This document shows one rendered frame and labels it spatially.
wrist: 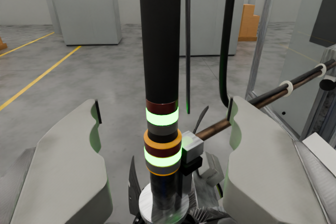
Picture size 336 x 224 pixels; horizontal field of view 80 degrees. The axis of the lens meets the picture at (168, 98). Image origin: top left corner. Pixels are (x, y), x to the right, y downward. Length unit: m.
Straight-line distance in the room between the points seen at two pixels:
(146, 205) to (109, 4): 7.12
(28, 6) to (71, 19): 6.49
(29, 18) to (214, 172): 13.72
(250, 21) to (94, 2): 5.39
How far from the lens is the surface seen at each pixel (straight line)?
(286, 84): 0.45
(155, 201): 0.30
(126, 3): 12.37
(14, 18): 14.50
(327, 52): 0.72
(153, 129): 0.21
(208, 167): 0.77
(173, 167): 0.24
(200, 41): 5.89
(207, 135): 0.29
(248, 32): 8.48
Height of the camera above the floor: 1.72
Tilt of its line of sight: 28 degrees down
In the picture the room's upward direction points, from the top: straight up
